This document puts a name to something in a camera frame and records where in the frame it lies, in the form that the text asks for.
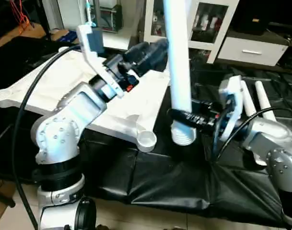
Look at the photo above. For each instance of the white plastic table leg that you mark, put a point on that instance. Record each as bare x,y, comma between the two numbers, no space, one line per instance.
264,100
179,62
246,100

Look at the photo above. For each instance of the white plastic table top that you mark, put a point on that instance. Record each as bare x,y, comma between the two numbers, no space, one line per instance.
64,91

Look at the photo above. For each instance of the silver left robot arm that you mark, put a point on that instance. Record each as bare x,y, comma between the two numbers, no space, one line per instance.
64,139

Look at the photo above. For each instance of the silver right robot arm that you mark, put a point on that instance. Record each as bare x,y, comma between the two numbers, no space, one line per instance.
275,148

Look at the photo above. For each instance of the black work mat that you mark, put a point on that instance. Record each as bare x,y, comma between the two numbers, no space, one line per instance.
174,177

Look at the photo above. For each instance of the blue cardboard box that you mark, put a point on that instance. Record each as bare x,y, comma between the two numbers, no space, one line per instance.
63,36

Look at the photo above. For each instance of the white glass-door cabinet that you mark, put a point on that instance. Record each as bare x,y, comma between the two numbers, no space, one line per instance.
213,24

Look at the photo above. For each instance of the white low drawer unit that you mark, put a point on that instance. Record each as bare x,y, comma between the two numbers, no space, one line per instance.
253,50

